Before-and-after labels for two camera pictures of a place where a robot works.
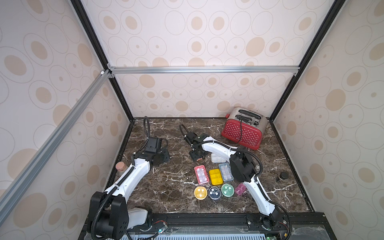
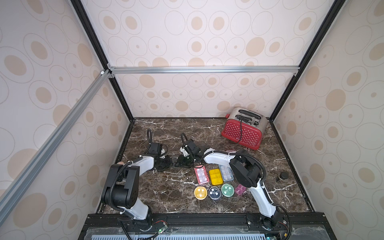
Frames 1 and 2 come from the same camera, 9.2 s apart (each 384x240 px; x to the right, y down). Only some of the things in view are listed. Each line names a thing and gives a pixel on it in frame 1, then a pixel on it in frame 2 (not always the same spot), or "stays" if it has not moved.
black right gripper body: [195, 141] -> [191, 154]
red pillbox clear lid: [201, 174] stays
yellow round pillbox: [200, 192] stays
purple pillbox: [240, 189] stays
